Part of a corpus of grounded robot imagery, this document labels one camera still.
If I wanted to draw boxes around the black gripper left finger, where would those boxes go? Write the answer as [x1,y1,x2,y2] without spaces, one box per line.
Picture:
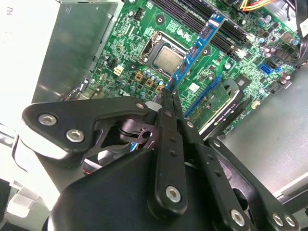
[21,89,189,215]

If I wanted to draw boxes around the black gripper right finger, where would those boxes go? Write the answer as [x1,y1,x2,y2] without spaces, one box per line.
[171,90,302,231]

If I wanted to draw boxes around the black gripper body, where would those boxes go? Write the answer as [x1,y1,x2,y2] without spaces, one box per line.
[44,148,232,231]

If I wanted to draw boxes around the blue RAM stick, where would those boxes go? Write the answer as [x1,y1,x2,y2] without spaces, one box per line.
[164,13,227,94]

